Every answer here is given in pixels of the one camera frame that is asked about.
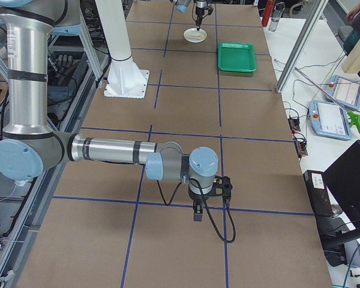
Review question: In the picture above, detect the green plastic tray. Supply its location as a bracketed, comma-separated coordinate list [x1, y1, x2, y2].
[218, 42, 257, 73]

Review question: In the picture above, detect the white round plate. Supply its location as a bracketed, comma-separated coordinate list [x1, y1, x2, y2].
[183, 28, 208, 43]

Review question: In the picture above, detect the near blue teach pendant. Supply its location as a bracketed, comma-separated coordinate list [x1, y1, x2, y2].
[308, 100, 352, 141]

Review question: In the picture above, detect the far blue teach pendant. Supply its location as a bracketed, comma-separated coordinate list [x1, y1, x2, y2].
[325, 75, 360, 110]

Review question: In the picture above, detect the orange black connector strip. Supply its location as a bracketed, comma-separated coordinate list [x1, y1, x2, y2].
[285, 108, 308, 159]

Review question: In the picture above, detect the metal reacher grabber tool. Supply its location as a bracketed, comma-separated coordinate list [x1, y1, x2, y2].
[295, 68, 360, 140]

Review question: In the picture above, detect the black desktop box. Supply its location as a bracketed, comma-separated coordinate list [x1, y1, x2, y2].
[303, 170, 333, 217]

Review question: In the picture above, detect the blue teach pendant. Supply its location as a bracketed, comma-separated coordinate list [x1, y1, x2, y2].
[325, 75, 360, 110]
[308, 100, 352, 141]

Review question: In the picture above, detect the yellow plastic spoon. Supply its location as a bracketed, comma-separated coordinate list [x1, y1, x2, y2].
[187, 35, 205, 41]

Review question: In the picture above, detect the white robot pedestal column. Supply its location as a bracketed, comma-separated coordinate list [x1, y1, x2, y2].
[95, 0, 149, 99]

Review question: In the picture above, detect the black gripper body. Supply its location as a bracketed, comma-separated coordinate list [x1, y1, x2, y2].
[188, 188, 216, 207]
[195, 0, 206, 18]

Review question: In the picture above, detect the aluminium frame post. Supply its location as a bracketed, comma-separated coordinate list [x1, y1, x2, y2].
[275, 0, 329, 93]

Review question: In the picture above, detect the black computer monitor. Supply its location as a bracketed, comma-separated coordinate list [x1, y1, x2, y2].
[320, 140, 360, 266]

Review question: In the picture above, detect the red cylinder bottle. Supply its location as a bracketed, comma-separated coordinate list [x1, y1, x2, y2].
[262, 0, 275, 27]

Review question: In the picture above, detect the clear water bottle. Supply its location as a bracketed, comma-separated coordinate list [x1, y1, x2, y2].
[268, 2, 285, 32]

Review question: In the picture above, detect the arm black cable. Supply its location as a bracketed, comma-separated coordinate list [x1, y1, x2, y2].
[155, 178, 236, 243]

